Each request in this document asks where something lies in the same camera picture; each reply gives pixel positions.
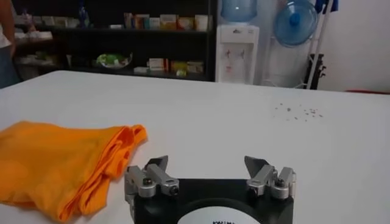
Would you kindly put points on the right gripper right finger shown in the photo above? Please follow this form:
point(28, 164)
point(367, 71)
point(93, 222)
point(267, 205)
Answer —
point(280, 182)

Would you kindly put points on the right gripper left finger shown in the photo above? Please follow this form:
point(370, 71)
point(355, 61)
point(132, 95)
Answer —
point(146, 182)

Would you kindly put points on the orange t-shirt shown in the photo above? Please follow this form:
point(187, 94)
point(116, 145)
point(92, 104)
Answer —
point(55, 164)

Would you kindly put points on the black tripod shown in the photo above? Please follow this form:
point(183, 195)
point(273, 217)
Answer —
point(315, 71)

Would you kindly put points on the red and white medicine box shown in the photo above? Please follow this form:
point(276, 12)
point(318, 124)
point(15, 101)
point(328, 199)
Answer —
point(158, 64)

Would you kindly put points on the bowl of green snack bags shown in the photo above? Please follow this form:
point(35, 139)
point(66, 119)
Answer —
point(114, 60)

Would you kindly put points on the white water dispenser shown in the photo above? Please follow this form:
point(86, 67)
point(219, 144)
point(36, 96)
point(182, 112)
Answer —
point(237, 54)

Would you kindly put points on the black shelf unit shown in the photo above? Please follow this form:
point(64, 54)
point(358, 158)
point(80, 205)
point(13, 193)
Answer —
point(137, 42)

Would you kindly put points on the white jug rack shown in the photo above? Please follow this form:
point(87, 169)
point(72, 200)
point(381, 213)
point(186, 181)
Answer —
point(318, 45)

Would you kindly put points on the blue labelled water jug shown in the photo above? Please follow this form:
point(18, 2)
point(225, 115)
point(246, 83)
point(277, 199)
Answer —
point(238, 10)

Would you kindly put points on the blue drink bottle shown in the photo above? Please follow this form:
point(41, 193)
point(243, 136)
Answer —
point(83, 16)

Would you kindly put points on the person in white shirt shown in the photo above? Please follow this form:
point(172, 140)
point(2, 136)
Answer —
point(6, 67)

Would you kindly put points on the dark blue hanging cloth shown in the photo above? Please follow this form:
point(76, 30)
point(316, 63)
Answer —
point(321, 5)

